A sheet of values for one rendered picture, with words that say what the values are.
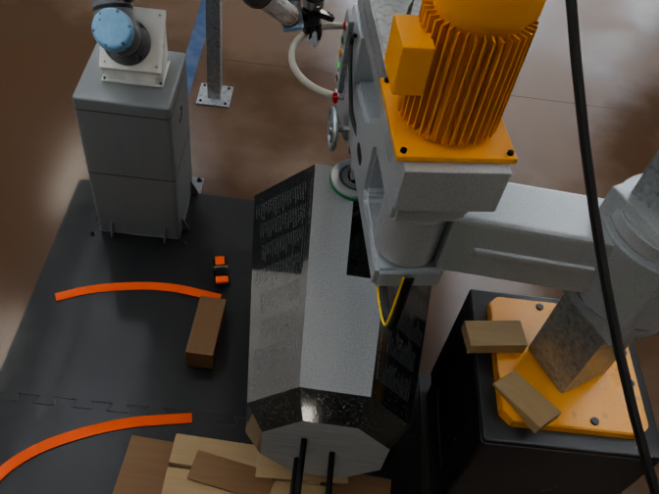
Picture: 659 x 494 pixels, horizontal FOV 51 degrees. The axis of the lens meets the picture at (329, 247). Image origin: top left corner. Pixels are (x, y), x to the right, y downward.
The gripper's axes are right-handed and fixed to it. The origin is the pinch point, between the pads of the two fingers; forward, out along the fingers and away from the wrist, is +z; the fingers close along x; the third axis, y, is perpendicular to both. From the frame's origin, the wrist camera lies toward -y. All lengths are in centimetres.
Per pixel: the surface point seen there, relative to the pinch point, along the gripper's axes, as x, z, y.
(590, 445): 206, 0, 31
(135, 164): 2, 31, 94
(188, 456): 125, 49, 134
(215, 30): -76, 43, 11
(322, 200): 81, -2, 51
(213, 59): -75, 62, 13
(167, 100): 5, -2, 77
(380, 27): 94, -90, 50
